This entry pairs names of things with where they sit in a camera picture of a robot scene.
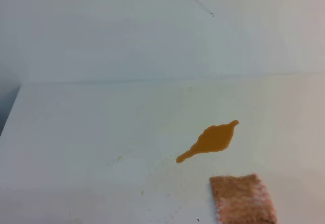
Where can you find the brown stained cleaning rag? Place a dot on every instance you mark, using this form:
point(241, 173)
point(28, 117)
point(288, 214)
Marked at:
point(243, 199)

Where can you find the orange-brown coffee puddle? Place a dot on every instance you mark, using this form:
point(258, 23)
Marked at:
point(215, 138)

